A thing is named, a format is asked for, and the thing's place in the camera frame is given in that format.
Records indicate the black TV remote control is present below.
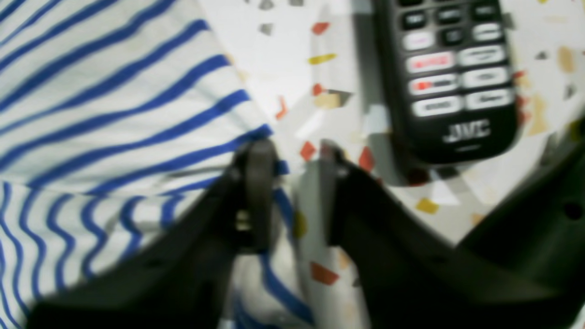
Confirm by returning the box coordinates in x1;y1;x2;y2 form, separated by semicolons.
372;0;519;166

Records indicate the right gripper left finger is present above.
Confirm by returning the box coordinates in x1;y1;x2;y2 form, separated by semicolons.
25;139;278;329

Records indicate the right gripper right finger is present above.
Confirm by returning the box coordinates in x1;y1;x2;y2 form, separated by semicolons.
320;119;585;329

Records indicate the blue white striped t-shirt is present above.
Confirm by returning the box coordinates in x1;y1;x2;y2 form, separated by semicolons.
0;0;316;329

